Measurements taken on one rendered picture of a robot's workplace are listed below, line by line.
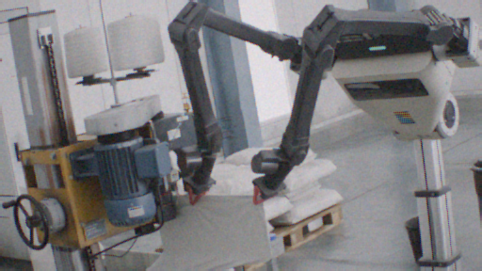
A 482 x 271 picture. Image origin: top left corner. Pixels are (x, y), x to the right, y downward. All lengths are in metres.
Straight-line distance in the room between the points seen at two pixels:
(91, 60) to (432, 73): 1.08
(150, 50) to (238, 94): 6.06
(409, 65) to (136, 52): 0.83
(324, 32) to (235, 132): 6.67
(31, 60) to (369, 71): 1.06
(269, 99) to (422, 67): 6.94
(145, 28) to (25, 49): 0.38
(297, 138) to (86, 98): 5.39
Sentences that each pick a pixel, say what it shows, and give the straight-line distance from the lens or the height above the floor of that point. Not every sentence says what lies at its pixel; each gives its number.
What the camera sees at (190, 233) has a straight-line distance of 2.89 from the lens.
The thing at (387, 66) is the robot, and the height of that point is 1.40.
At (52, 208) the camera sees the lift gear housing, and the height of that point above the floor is 1.16.
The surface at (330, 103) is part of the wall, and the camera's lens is 10.40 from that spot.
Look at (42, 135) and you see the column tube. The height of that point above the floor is 1.38.
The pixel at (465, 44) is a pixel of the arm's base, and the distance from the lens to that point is 2.53.
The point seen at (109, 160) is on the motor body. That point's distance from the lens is 2.49.
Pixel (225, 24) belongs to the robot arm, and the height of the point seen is 1.61.
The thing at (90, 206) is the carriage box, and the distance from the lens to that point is 2.64.
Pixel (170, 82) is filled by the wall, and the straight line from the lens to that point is 8.43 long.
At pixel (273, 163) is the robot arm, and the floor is 1.20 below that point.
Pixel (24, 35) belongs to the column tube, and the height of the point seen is 1.70.
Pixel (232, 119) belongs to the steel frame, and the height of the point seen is 0.63.
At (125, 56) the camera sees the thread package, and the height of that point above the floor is 1.57.
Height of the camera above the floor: 1.62
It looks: 8 degrees down
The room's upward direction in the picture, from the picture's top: 10 degrees counter-clockwise
